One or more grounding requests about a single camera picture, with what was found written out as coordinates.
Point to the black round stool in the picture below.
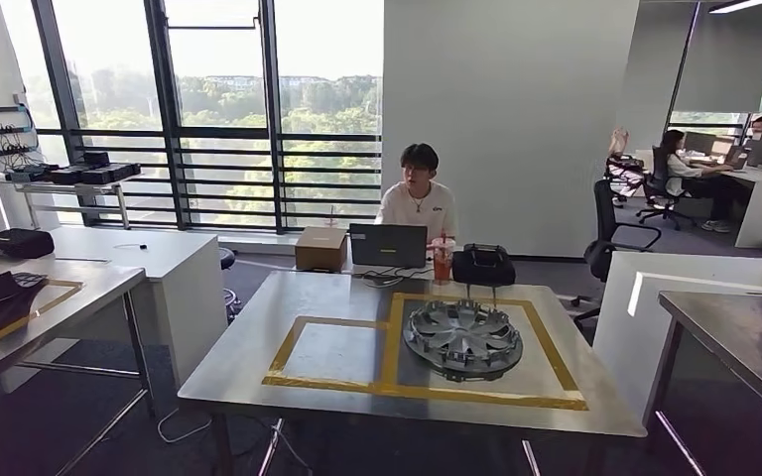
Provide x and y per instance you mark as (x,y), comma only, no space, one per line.
(226,257)

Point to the black equipment boxes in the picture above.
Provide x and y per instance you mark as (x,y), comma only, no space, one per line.
(98,173)

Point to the yellow tape outline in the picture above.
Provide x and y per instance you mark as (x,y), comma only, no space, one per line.
(59,299)

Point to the steel workbench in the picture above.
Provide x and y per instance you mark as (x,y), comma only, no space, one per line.
(92,279)
(736,335)
(328,296)

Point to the red drink cup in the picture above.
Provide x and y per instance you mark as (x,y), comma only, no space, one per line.
(443,263)

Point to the cardboard box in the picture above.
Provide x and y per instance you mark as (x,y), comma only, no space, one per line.
(320,251)

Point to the black office chair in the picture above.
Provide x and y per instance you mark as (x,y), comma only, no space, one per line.
(657,180)
(604,249)

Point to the grey roller blind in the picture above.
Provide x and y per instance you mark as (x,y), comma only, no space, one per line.
(726,59)

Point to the black zip case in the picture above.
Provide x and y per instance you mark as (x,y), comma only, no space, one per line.
(13,244)

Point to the grey plastic wheel cover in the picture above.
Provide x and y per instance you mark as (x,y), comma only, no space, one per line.
(463,338)

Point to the ceiling light strip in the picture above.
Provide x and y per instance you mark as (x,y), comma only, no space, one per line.
(739,6)

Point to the white table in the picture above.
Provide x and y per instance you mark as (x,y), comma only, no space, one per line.
(157,263)
(617,341)

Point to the black window frame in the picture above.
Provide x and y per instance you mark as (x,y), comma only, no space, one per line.
(272,131)

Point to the steel side table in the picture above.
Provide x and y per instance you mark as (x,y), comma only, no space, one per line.
(72,189)

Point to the teal flat device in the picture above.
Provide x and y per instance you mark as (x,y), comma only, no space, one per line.
(23,175)

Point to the black handbag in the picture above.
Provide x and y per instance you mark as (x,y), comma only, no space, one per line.
(483,266)

